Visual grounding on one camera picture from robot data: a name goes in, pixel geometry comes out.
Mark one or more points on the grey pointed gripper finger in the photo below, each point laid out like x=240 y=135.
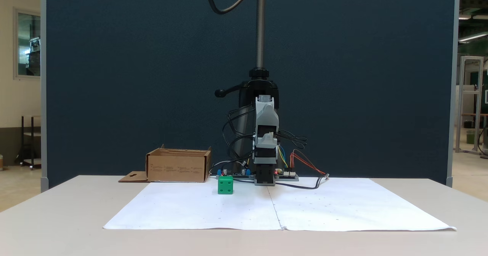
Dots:
x=267 y=143

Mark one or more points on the green dice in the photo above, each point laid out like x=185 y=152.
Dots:
x=225 y=185

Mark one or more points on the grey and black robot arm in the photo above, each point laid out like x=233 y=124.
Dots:
x=265 y=115

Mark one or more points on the small green bin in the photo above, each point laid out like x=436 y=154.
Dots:
x=471 y=137

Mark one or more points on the blue circuit board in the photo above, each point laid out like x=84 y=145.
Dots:
x=232 y=174

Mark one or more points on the brown cardboard box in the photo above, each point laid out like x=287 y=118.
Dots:
x=177 y=168

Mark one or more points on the large white paper sheet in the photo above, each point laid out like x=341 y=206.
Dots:
x=198 y=206

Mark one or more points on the dark blue partition panel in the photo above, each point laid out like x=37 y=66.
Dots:
x=114 y=77

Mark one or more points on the long ceiling light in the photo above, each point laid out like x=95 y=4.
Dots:
x=472 y=37

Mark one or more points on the black shelf rack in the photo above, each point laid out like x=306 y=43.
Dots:
x=26 y=134

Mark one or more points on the black metal camera stand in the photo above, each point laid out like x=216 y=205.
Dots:
x=260 y=27

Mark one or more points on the aluminium profile frame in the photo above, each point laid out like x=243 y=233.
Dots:
x=459 y=103

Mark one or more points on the framed wall window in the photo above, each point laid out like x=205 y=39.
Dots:
x=28 y=42

